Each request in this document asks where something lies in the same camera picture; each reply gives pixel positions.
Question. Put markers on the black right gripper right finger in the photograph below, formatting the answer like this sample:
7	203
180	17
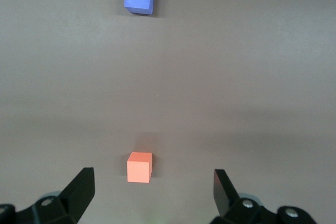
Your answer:
223	195

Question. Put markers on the orange foam block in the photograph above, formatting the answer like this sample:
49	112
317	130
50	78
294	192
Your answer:
138	169

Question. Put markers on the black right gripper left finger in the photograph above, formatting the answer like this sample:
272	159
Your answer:
76	195

